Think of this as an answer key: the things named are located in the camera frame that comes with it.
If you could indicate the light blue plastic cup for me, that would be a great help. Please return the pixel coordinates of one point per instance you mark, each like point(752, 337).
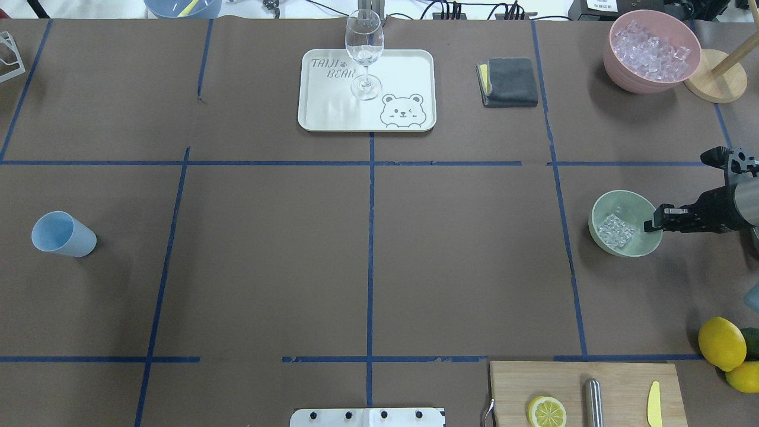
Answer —
point(58, 232)

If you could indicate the pink bowl of ice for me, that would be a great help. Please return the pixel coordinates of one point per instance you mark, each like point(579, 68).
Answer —
point(649, 51)

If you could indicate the green lime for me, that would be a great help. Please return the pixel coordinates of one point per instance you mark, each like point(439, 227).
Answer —
point(751, 338)

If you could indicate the yellow lemon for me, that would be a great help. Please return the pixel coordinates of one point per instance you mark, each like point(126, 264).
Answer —
point(722, 344)
point(744, 378)

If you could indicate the metal mounting plate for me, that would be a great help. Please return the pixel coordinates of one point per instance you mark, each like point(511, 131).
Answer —
point(389, 416)

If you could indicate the ice cubes in bowl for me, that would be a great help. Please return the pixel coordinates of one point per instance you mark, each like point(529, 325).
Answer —
point(614, 232)

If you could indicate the grey folded cloth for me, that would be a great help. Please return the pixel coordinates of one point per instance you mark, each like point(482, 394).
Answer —
point(507, 82)

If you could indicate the lemon half slice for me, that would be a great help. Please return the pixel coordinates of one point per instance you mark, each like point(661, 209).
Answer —
point(546, 411)

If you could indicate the wooden cutting board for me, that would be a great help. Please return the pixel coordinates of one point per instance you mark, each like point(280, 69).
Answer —
point(624, 390)

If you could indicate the steel handled knife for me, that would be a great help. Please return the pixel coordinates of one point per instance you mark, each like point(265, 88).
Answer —
point(593, 400)

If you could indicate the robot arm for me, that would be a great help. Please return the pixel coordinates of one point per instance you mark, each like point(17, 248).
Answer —
point(732, 207)

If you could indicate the white wire cup rack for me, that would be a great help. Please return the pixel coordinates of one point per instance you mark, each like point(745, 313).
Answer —
point(11, 59)

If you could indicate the blue bowl with fork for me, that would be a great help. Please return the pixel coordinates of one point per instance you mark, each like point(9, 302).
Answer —
point(184, 9)

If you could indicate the wooden stand with bag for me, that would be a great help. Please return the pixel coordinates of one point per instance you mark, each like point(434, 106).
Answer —
point(720, 78)

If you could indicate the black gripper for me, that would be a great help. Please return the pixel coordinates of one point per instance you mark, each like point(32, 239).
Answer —
point(716, 207)

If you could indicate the clear wine glass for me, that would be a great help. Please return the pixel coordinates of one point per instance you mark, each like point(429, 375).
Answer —
point(364, 42)

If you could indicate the white bear serving tray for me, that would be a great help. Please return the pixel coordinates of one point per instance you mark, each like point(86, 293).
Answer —
point(334, 96)

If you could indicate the mint green bowl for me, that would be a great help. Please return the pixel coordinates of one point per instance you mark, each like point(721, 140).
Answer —
point(635, 210)

